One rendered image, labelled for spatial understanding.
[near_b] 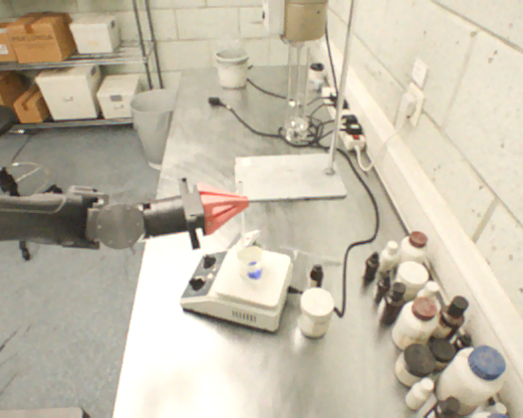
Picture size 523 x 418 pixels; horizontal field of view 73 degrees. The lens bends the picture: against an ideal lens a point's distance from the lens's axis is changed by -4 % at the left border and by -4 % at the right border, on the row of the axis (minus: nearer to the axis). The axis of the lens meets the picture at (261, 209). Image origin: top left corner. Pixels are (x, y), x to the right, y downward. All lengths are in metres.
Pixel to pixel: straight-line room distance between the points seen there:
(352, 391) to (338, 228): 0.39
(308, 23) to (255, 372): 0.67
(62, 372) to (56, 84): 1.90
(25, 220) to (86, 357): 1.26
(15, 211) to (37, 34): 2.38
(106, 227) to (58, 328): 1.35
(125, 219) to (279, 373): 0.39
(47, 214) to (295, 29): 0.58
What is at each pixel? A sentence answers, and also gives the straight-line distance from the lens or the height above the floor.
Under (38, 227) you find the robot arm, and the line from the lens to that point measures 0.47.
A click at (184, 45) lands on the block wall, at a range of 3.00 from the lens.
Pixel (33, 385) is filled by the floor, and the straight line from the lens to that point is 1.71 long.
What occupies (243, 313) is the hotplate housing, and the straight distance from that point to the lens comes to 0.69.
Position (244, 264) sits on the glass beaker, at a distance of 0.64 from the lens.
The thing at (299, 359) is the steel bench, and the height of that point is 0.75.
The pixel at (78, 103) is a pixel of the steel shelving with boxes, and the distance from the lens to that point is 2.90.
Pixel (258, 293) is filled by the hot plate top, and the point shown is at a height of 0.84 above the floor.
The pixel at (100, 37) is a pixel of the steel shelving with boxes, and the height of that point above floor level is 0.67.
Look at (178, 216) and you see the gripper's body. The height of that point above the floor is 1.03.
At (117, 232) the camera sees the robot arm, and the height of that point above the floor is 1.07.
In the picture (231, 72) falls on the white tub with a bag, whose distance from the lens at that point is 1.54.
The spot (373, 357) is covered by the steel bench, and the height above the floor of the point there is 0.75.
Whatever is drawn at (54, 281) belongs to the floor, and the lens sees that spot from 1.97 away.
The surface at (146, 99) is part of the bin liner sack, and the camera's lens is 2.46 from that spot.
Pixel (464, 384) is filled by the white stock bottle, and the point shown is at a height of 0.84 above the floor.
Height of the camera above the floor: 1.38
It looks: 42 degrees down
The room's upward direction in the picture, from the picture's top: straight up
